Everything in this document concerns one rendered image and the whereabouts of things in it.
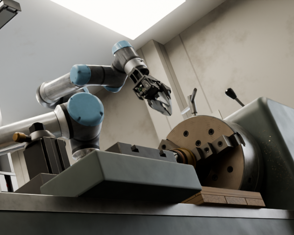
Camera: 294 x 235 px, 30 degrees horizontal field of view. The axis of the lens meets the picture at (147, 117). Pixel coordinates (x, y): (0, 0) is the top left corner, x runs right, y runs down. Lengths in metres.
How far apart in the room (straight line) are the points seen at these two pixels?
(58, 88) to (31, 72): 2.98
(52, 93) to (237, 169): 0.92
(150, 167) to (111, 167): 0.11
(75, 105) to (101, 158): 0.81
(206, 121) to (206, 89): 3.29
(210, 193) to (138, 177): 0.33
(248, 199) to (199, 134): 0.35
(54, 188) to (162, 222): 0.23
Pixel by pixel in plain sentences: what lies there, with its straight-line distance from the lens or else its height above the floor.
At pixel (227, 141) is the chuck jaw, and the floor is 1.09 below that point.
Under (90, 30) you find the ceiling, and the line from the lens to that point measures 4.80.
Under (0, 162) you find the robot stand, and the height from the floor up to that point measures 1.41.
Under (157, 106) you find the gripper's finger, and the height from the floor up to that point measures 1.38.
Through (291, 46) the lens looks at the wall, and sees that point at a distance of 4.69.
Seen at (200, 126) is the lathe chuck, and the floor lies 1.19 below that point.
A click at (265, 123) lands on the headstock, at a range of 1.74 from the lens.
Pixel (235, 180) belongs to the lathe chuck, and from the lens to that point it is 1.59.
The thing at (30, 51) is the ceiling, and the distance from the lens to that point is 4.85.
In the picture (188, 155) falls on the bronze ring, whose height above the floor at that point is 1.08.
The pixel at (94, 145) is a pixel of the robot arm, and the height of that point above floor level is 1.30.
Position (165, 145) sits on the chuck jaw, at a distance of 1.69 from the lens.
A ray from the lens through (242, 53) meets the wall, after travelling 4.86.
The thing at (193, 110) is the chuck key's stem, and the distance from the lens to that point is 1.74.
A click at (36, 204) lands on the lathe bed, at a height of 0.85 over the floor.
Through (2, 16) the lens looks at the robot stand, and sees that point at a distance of 2.26.
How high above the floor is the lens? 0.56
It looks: 25 degrees up
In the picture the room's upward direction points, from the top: 20 degrees counter-clockwise
